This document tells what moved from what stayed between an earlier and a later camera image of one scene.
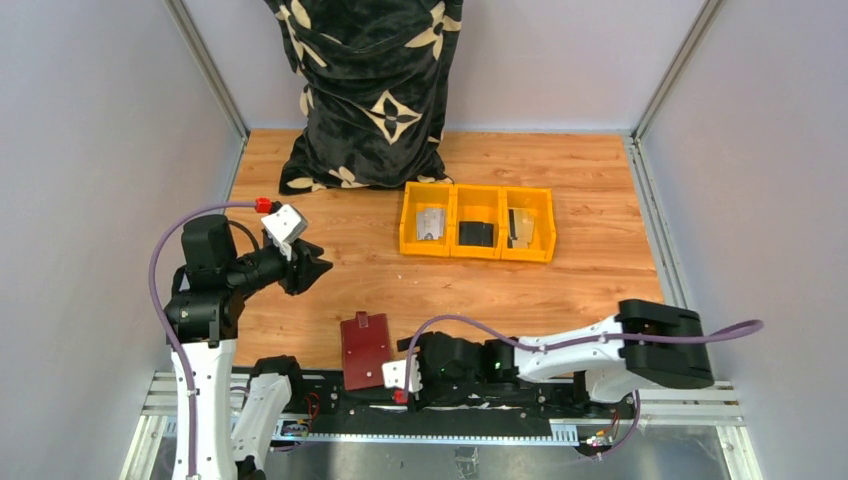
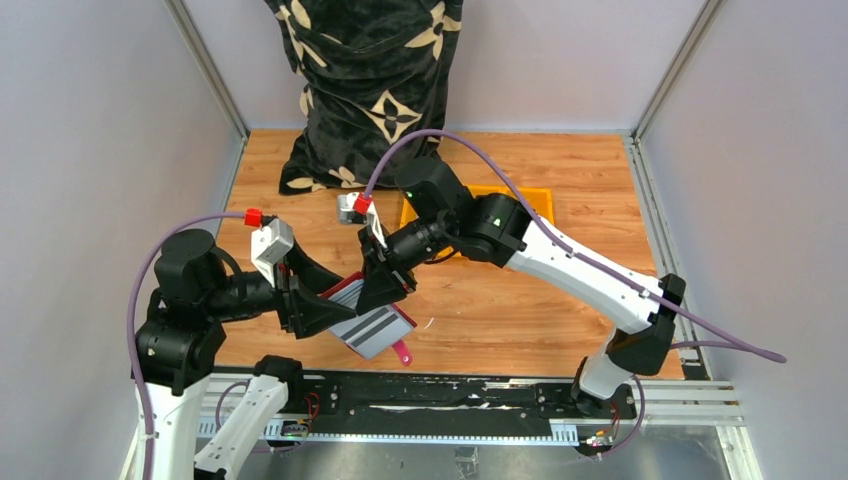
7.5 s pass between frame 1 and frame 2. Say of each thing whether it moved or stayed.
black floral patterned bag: stayed
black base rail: stayed
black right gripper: moved
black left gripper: moved
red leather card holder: moved
